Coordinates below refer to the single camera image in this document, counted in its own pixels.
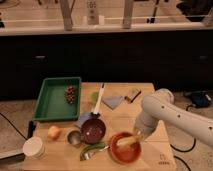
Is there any black cable left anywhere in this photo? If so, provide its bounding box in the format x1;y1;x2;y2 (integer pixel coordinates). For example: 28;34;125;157
0;112;28;141

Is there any red bowl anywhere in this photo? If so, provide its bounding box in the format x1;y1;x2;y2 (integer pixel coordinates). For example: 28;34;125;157
108;132;141;165

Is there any black cable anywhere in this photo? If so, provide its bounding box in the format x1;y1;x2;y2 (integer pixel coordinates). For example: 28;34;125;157
169;103;201;171
0;112;28;141

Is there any blue cloth under pan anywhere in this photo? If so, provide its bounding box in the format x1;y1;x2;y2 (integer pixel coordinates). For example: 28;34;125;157
75;112;91;128

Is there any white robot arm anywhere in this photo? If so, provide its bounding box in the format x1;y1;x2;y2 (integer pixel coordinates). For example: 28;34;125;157
134;89;213;148

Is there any white paper cup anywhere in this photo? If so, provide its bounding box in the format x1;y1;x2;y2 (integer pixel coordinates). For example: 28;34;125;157
22;136;45;158

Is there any green plastic tray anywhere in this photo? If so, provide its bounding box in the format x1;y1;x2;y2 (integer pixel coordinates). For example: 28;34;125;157
33;77;81;122

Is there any small metal cup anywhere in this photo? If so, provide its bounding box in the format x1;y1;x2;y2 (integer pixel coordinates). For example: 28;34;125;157
67;130;82;147

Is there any small brown box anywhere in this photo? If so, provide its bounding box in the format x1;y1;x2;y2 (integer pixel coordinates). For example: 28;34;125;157
124;88;141;103

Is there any red grape bunch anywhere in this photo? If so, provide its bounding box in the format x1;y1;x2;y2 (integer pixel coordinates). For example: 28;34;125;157
65;86;75;104

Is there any yellow banana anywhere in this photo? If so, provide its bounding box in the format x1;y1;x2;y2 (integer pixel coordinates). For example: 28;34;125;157
117;136;140;147

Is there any orange fruit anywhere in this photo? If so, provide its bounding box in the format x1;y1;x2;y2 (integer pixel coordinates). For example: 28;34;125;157
47;126;61;140

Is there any green pepper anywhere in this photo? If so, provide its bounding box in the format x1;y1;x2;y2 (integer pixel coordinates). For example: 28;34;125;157
80;142;107;161

